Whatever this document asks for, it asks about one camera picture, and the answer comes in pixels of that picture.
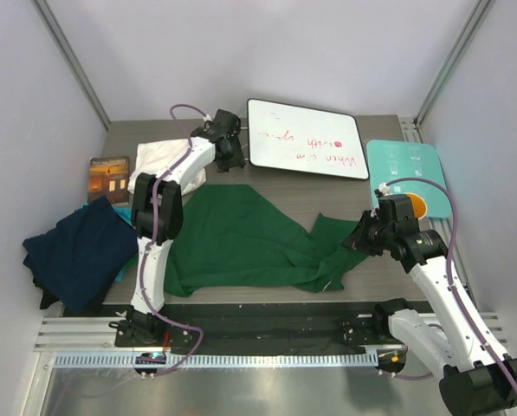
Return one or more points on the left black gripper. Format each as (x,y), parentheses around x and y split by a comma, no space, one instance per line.
(238,159)

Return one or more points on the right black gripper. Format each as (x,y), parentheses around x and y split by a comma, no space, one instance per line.
(358,240)

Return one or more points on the green t-shirt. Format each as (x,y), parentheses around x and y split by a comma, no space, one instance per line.
(233,237)

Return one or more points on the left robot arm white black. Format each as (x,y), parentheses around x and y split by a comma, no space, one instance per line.
(157,217)

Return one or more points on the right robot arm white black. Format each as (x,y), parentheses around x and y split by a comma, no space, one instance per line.
(476,375)

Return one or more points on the white mug orange inside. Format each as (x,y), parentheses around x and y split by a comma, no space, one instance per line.
(419,205)

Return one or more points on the white folded t-shirt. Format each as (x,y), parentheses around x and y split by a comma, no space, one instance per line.
(155,157)

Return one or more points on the teal plastic cutting board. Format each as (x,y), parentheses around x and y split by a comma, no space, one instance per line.
(388,160)

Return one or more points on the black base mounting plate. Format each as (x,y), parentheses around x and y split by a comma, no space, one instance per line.
(289,328)

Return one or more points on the teal t-shirt under pile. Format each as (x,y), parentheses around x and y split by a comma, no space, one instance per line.
(125,213)

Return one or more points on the brown paperback book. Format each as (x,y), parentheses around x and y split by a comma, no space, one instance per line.
(109,177)

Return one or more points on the navy blue t-shirt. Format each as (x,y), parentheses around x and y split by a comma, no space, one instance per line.
(79,259)

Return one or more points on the white whiteboard with black frame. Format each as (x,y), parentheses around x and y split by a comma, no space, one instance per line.
(301,139)

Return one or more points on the perforated metal rail strip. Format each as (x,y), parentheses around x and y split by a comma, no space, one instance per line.
(131,359)

